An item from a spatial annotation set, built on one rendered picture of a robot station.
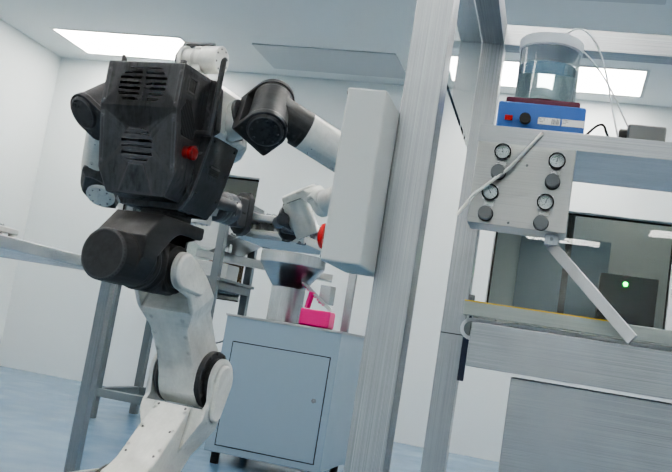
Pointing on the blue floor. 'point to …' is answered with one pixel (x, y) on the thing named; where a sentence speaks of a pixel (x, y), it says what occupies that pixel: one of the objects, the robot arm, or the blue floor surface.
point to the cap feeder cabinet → (287, 394)
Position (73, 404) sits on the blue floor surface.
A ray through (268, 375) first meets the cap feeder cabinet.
